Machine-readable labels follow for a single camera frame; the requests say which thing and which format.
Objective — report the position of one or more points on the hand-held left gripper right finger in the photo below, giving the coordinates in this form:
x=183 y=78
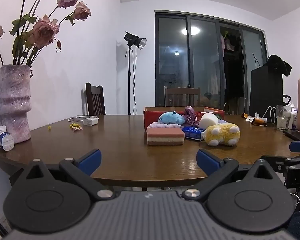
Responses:
x=207 y=162

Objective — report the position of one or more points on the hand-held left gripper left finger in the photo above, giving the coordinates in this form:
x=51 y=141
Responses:
x=90 y=160

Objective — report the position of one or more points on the yellow white plush toy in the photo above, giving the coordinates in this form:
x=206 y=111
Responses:
x=222 y=133

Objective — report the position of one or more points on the blue tissue packet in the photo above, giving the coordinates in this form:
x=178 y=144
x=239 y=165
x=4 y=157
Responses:
x=192 y=132

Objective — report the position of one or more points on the white foam sponge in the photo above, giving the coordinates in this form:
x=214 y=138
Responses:
x=207 y=120

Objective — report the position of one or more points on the purple satin bow scrunchie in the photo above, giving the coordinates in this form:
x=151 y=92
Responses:
x=190 y=116

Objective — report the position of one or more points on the pink layered sponge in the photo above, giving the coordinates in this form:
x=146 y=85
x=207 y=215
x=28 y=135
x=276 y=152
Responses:
x=165 y=136

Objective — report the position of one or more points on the blue plush toy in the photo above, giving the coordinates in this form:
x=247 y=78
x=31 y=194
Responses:
x=170 y=117

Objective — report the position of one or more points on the lavender fluffy headband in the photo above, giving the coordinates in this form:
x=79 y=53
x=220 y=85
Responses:
x=162 y=124

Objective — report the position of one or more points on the red cardboard box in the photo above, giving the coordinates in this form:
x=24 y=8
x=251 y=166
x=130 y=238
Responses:
x=152 y=120

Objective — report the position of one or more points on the black flat device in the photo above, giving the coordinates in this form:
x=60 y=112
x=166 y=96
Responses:
x=297 y=135

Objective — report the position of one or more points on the white blue carton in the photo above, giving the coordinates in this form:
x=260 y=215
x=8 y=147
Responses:
x=293 y=117

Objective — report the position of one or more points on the clear glass cup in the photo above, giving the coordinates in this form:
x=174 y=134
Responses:
x=283 y=120

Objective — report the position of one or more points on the fallen dried petals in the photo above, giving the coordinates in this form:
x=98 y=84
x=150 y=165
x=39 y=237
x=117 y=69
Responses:
x=76 y=127

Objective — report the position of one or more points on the dark wooden slatted chair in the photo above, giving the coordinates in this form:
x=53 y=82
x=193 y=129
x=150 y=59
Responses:
x=182 y=91
x=96 y=102

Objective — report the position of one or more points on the black garment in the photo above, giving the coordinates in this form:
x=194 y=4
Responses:
x=277 y=62

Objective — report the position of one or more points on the white blue small bottle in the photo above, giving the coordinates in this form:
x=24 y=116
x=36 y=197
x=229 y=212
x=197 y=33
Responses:
x=3 y=140

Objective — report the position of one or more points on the dark framed sliding glass door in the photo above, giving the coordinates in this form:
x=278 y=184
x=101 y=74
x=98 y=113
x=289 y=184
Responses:
x=205 y=67

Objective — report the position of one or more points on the mottled purple ceramic vase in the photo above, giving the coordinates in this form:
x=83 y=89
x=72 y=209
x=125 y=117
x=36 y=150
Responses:
x=13 y=100

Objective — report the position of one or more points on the hanging clothes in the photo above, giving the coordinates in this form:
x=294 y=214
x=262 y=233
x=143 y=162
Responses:
x=230 y=43

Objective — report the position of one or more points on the black studio light on stand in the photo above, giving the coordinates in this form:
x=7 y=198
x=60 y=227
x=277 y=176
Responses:
x=133 y=40

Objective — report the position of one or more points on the dried pink rose bouquet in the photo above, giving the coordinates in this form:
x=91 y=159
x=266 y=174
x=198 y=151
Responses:
x=43 y=31

